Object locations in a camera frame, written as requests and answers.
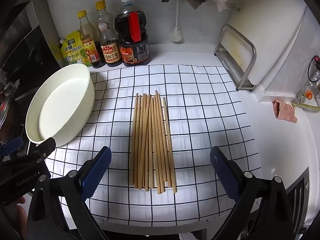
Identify white dish brush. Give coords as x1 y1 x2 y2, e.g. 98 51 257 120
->
171 0 182 43

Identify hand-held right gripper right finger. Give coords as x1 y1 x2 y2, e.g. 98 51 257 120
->
209 146 294 240

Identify yellow seasoning pouch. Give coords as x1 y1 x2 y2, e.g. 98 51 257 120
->
59 30 92 67

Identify white black-grid cloth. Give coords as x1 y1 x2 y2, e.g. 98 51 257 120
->
47 64 263 230

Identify pale vinegar bottle yellow cap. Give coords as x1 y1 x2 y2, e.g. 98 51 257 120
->
77 10 107 69

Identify cream cutting board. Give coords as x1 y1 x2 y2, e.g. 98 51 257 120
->
220 27 252 82

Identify large dark soy sauce jug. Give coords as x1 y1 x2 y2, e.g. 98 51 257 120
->
114 0 150 67

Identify pink rag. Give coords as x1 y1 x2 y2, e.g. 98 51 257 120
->
272 99 298 123

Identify metal tray with handle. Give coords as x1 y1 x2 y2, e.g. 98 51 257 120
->
214 24 257 91

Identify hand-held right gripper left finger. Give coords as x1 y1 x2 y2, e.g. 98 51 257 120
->
26 146 112 240

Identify metal slotted rack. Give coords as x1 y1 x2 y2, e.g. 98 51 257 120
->
285 166 310 230

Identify person's left hand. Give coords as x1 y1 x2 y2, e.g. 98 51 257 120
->
15 196 28 233

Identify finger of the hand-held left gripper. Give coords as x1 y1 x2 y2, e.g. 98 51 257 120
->
0 137 23 156
24 137 57 160

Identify gas valve with red knob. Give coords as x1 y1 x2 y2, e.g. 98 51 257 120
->
292 55 320 112

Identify white round basin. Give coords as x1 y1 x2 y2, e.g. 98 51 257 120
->
25 63 96 147

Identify pile of wooden chopsticks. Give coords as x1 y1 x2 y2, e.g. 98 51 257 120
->
129 90 177 195

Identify slim soy sauce bottle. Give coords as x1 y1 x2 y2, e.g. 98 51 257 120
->
94 0 123 67

